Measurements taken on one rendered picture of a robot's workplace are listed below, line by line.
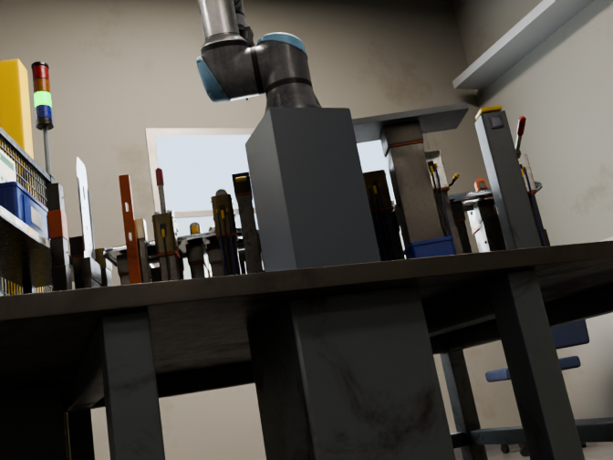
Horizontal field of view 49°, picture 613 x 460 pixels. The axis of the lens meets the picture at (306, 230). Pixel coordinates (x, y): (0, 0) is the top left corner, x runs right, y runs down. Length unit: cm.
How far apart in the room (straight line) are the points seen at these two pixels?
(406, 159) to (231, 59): 54
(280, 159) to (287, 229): 16
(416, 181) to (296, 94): 43
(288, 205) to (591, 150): 321
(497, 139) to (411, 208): 32
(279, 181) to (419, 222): 48
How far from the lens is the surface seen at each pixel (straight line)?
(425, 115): 187
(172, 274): 193
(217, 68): 166
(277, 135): 149
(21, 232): 186
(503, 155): 191
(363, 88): 482
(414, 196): 181
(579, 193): 452
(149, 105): 425
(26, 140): 291
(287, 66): 164
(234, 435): 385
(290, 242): 142
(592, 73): 448
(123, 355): 119
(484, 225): 221
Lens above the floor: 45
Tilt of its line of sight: 14 degrees up
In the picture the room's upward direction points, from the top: 10 degrees counter-clockwise
